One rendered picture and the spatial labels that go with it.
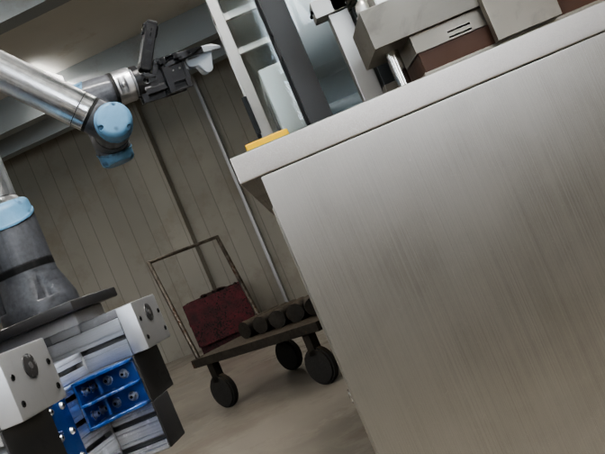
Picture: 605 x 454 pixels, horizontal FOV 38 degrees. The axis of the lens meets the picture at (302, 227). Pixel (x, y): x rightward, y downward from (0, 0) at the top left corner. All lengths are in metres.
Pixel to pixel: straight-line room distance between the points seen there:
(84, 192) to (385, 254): 9.91
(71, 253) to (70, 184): 0.85
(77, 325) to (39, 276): 0.12
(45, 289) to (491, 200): 0.87
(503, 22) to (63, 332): 0.94
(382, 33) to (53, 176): 10.00
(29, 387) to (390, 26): 0.71
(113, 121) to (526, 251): 0.88
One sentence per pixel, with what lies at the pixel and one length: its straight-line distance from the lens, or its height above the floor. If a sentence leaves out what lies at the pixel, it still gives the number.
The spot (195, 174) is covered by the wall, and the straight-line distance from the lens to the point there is 10.59.
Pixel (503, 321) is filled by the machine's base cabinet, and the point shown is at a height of 0.55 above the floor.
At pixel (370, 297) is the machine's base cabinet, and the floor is 0.65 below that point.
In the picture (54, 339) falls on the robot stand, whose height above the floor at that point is 0.77.
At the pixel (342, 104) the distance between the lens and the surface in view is 2.53.
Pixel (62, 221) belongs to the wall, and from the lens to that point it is 11.16.
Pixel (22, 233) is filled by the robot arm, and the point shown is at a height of 0.97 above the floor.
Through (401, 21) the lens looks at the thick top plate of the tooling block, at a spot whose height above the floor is 0.99.
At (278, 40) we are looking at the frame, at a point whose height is 1.15.
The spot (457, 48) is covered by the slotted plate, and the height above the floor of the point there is 0.93.
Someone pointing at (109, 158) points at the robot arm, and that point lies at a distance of 1.90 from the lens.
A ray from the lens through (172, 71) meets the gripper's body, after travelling 1.96.
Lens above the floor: 0.76
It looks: 1 degrees up
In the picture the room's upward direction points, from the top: 23 degrees counter-clockwise
